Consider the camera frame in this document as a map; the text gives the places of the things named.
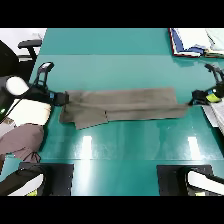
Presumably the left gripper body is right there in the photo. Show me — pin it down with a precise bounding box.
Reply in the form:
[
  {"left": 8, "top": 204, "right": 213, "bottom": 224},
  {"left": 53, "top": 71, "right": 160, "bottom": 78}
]
[{"left": 49, "top": 91, "right": 70, "bottom": 107}]

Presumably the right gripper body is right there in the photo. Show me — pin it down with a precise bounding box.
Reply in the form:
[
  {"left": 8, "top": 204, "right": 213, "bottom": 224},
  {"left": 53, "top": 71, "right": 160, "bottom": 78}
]
[{"left": 190, "top": 89, "right": 210, "bottom": 107}]

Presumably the grey-brown garment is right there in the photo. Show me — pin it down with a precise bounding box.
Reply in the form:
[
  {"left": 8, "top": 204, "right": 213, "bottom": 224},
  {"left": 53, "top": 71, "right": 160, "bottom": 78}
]
[{"left": 58, "top": 87, "right": 190, "bottom": 131}]

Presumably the pale striped garment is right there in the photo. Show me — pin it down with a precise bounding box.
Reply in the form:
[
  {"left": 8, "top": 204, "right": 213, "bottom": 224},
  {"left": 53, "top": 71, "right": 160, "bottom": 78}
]
[{"left": 201, "top": 99, "right": 224, "bottom": 137}]

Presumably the white garment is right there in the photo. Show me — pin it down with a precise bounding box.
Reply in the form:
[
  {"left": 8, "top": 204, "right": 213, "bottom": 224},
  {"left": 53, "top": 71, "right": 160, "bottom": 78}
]
[
  {"left": 5, "top": 98, "right": 52, "bottom": 127},
  {"left": 174, "top": 27, "right": 214, "bottom": 52}
]

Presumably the blue garment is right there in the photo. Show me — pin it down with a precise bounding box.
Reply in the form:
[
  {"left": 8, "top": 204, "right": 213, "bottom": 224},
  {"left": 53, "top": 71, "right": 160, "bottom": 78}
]
[{"left": 171, "top": 27, "right": 206, "bottom": 57}]

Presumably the mauve garment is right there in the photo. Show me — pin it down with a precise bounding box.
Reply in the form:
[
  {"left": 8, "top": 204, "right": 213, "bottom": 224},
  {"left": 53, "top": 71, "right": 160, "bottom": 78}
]
[{"left": 0, "top": 123, "right": 45, "bottom": 165}]

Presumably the black office chair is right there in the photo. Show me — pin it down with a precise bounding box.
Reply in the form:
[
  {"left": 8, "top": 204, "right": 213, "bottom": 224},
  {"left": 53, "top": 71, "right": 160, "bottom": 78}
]
[{"left": 0, "top": 38, "right": 43, "bottom": 83}]

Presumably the pale green garment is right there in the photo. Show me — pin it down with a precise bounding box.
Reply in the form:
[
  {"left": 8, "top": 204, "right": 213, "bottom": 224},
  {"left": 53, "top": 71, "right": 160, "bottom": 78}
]
[{"left": 203, "top": 27, "right": 224, "bottom": 60}]

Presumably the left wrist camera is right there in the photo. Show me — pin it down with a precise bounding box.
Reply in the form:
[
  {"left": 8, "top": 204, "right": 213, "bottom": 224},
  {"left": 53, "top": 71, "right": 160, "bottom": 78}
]
[{"left": 34, "top": 61, "right": 55, "bottom": 90}]

